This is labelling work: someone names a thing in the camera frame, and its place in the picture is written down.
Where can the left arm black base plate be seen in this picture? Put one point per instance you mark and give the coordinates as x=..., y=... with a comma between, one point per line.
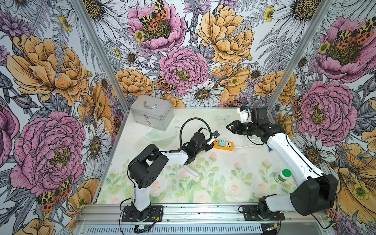
x=151, y=214

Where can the silver metal case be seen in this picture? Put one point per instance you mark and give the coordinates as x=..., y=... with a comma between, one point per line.
x=153, y=112

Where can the orange power strip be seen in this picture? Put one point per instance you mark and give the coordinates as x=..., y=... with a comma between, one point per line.
x=229, y=146

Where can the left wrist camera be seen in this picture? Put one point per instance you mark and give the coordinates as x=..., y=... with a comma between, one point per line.
x=214, y=135

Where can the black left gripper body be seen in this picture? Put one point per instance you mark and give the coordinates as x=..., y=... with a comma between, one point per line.
x=205, y=147

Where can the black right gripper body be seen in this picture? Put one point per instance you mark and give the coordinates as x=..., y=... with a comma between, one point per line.
x=248, y=129

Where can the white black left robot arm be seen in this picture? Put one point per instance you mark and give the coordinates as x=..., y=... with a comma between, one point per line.
x=145, y=168

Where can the teal USB charger adapter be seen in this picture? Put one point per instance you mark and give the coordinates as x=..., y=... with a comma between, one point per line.
x=222, y=143

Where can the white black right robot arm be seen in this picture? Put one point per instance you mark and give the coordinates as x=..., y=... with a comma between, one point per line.
x=315, y=190

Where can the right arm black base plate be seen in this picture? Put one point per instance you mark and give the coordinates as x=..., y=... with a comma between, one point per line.
x=256, y=213

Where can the green capped white bottle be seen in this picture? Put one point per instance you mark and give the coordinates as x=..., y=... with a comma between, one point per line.
x=284, y=175

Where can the aluminium front rail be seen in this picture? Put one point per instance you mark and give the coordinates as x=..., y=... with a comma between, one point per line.
x=200, y=219

